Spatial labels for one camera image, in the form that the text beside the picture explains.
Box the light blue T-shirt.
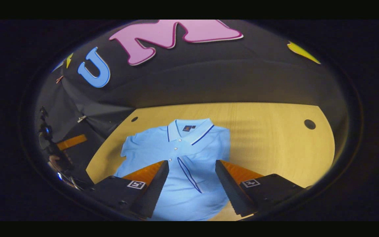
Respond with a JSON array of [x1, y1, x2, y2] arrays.
[[114, 118, 231, 221]]

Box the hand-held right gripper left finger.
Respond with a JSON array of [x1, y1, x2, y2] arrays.
[[84, 160, 169, 219]]

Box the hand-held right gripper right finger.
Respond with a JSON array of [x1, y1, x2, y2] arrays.
[[215, 160, 308, 218]]

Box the black backdrop cloth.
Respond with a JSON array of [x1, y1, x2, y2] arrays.
[[35, 20, 348, 185]]

